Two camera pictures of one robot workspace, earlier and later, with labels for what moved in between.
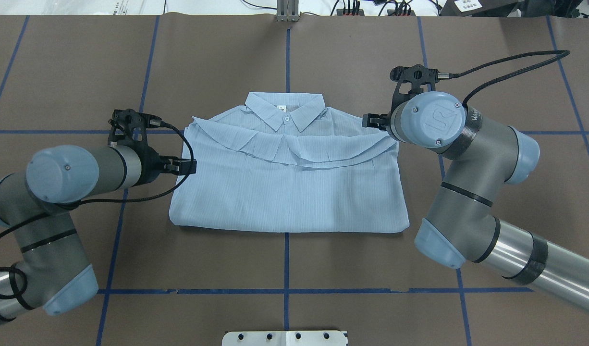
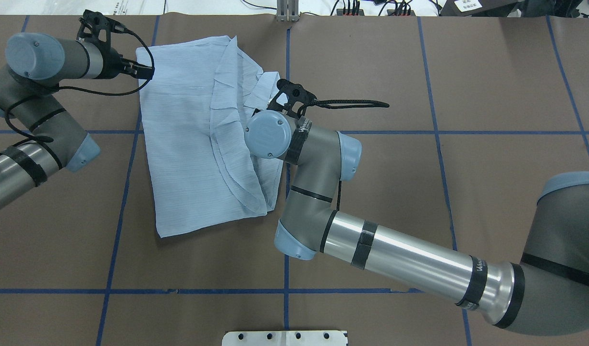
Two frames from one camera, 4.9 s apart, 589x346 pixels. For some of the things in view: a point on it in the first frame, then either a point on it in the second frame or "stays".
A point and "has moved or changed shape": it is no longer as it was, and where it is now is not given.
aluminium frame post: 287,10 stays
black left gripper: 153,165 -> 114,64
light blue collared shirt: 286,162 has moved or changed shape
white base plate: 285,338 stays
